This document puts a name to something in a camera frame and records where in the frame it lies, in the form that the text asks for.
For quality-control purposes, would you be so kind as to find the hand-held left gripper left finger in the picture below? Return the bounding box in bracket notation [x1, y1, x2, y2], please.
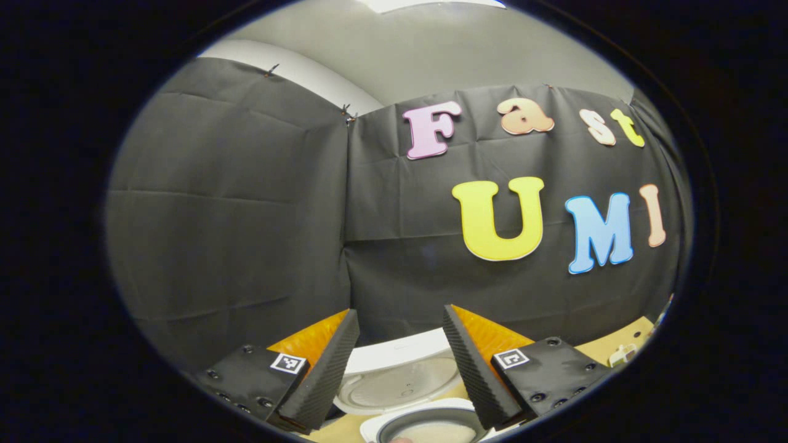
[197, 308, 361, 434]

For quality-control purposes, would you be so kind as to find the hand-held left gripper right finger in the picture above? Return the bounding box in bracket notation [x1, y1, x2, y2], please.
[442, 304, 615, 431]

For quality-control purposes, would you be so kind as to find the white rice cooker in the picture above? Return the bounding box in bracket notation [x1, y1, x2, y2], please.
[332, 328, 512, 443]

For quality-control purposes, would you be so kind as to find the white divided bean dish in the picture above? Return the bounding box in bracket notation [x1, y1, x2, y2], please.
[608, 343, 639, 369]

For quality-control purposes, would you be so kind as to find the black backdrop cloth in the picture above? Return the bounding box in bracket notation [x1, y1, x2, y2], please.
[105, 57, 693, 370]

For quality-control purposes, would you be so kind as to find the ceiling light panel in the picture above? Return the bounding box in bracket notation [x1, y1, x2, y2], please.
[363, 0, 505, 14]

